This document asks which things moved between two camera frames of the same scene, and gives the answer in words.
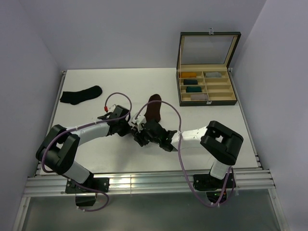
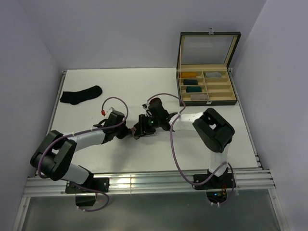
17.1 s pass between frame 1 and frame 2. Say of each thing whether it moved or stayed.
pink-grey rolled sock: stayed
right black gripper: moved
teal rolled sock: stayed
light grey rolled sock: stayed
